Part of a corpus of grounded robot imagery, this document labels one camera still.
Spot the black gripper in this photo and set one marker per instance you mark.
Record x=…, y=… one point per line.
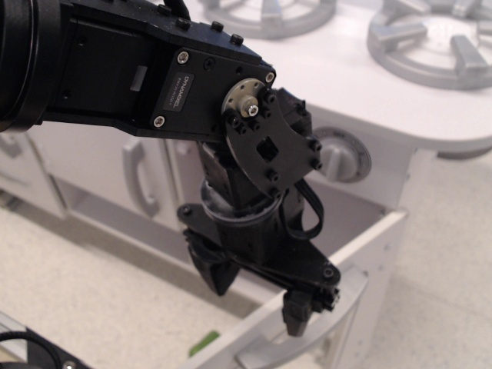
x=271, y=239

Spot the grey right stove burner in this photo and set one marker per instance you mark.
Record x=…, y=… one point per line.
x=440, y=44

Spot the grey right oven knob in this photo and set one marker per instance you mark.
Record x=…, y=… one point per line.
x=343, y=156

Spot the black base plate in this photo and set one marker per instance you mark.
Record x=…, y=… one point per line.
x=41, y=352

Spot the grey middle stove burner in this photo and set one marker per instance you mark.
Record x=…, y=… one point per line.
x=270, y=19

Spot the white toy kitchen unit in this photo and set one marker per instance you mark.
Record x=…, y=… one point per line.
x=75, y=170

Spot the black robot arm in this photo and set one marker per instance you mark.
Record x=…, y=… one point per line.
x=152, y=72

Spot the aluminium frame rail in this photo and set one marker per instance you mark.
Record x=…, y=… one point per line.
x=14, y=349

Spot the white toy oven door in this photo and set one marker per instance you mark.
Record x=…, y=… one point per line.
x=373, y=251

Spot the green toy bell pepper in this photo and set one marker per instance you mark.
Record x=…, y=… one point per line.
x=203, y=342

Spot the silver cabinet door handle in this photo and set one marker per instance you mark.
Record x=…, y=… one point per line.
x=133, y=156

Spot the grey stove burner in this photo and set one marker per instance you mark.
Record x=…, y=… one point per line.
x=270, y=19
x=440, y=44

